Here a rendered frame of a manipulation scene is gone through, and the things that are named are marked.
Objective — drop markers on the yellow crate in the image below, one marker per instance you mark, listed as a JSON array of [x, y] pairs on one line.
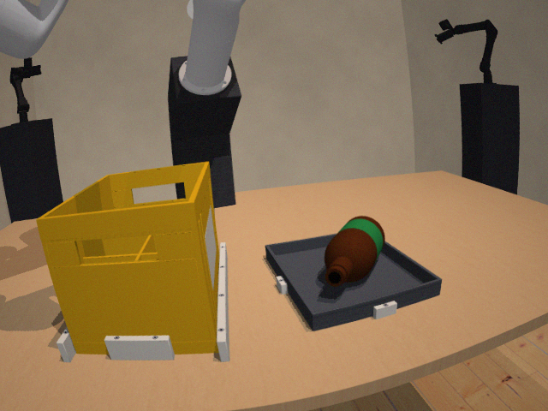
[[169, 293]]

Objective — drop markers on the brown glass bottle with green label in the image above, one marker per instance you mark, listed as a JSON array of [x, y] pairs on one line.
[[353, 251]]

